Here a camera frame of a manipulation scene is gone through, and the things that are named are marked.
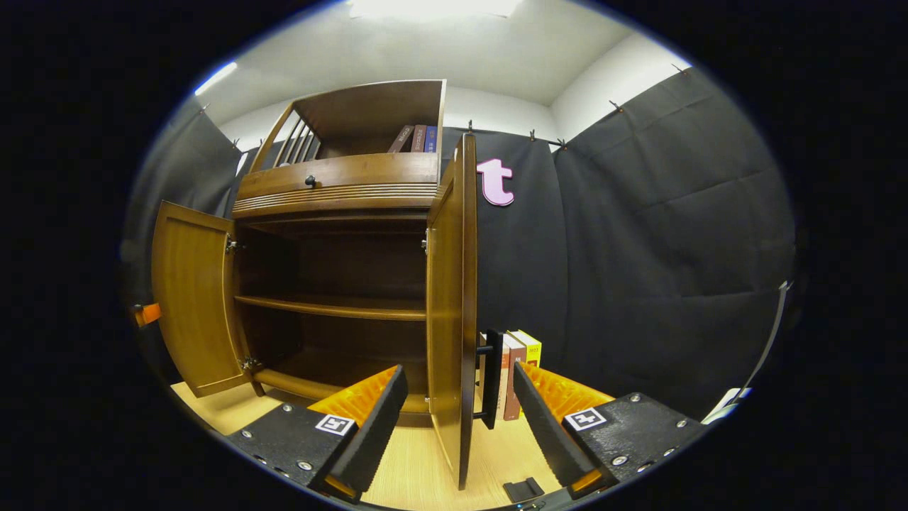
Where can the blue book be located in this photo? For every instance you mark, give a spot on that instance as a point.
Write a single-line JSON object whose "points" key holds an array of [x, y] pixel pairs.
{"points": [[431, 140]]}

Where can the brown book with white spine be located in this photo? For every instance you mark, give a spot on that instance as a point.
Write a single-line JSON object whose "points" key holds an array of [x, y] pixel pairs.
{"points": [[515, 394]]}

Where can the white and orange book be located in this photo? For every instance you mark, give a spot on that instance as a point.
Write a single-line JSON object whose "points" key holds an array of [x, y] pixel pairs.
{"points": [[503, 397]]}

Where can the wooden shoe cabinet door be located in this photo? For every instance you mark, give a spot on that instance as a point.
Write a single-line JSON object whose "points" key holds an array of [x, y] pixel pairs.
{"points": [[443, 298], [191, 291]]}

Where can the leaning brown book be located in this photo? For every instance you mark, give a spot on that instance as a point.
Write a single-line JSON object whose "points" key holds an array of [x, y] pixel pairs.
{"points": [[401, 140]]}

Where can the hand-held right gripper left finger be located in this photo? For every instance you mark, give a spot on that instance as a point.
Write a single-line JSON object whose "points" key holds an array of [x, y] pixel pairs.
{"points": [[376, 433]]}

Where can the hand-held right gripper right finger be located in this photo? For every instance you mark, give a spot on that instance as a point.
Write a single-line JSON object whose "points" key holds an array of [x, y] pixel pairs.
{"points": [[550, 433]]}

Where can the large ceiling light panel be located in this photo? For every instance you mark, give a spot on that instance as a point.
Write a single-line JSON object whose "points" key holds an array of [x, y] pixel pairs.
{"points": [[433, 8]]}

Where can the wooden cabinet drawer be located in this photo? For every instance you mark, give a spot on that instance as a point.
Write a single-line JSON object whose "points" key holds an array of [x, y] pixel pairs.
{"points": [[369, 174]]}

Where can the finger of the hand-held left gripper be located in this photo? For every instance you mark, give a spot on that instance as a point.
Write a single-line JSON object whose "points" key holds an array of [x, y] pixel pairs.
{"points": [[149, 314]]}

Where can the wooden double-door shoe cabinet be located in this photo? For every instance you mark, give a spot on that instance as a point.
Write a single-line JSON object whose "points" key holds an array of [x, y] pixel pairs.
{"points": [[369, 106]]}

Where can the black backdrop cloth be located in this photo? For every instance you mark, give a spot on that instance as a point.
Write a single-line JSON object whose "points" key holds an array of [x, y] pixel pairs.
{"points": [[638, 248]]}

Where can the white flat object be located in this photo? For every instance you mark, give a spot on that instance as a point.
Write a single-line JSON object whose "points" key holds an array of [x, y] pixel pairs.
{"points": [[727, 404]]}

